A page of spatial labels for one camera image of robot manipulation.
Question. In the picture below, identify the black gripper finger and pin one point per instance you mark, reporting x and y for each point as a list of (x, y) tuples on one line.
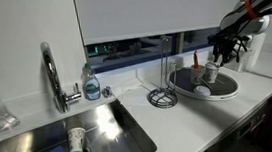
[(228, 56), (217, 55)]

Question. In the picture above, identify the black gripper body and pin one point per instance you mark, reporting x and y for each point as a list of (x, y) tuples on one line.
[(226, 41)]

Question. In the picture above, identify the white plastic cup lid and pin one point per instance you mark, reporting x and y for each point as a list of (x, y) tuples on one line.
[(202, 91), (211, 64)]

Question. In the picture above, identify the patterned paper coffee cup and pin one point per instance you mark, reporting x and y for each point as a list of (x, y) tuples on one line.
[(76, 140), (197, 75), (211, 75)]

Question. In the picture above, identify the white plastic box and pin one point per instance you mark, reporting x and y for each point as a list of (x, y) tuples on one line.
[(246, 60)]

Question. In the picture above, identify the orange plastic stirrer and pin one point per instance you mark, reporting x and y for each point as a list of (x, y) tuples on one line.
[(195, 59)]

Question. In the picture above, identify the wooden stir stick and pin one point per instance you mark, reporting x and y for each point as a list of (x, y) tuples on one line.
[(219, 81), (206, 83)]

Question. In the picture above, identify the round black tray white rim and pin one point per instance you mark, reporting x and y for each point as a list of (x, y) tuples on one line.
[(224, 89)]

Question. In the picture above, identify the clear glass container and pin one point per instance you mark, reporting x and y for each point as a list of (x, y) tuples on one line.
[(180, 62)]

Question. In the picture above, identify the white roller blind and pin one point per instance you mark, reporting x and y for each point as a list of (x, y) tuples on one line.
[(159, 6)]

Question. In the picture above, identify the dark glass window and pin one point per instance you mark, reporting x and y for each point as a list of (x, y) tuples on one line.
[(133, 51)]

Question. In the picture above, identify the small metal sink knob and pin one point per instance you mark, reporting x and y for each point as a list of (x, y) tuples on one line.
[(106, 92)]

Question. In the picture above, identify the dish soap bottle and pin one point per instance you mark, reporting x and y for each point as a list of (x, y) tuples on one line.
[(91, 85)]

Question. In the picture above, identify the stainless steel sink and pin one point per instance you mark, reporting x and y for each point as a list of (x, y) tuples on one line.
[(115, 135)]

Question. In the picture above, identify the chrome kitchen faucet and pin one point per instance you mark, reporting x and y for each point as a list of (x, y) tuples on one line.
[(53, 77)]

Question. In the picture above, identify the clear glass flask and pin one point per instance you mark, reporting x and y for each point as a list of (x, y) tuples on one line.
[(3, 117)]

